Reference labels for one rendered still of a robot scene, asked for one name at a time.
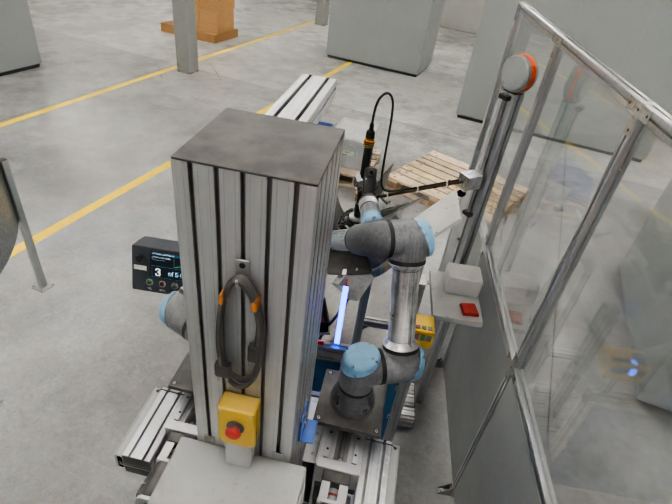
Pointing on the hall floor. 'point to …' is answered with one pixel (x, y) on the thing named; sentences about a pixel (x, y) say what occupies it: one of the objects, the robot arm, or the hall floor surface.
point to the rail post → (397, 410)
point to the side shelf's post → (432, 361)
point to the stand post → (360, 316)
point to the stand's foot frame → (408, 409)
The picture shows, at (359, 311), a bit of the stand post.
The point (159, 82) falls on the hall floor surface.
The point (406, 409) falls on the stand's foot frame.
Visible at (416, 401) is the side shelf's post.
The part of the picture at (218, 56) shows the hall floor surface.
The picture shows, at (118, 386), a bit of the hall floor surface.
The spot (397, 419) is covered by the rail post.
